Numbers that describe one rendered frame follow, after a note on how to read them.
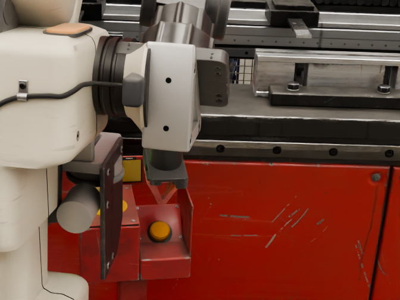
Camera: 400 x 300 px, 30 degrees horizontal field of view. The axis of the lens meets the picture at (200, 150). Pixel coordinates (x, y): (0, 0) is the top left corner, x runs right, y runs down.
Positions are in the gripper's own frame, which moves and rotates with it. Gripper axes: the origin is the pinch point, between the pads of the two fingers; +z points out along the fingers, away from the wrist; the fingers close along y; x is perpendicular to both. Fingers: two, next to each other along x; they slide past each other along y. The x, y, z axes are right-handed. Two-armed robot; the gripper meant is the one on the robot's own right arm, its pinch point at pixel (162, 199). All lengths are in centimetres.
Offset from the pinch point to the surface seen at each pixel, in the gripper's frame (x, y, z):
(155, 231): 0.8, 0.0, 7.9
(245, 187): -21.6, 18.6, 14.1
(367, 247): -50, 11, 27
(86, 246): 13.9, -5.8, 5.0
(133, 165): 4.1, 10.9, 0.5
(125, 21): 1, 66, -1
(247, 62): -107, 307, 157
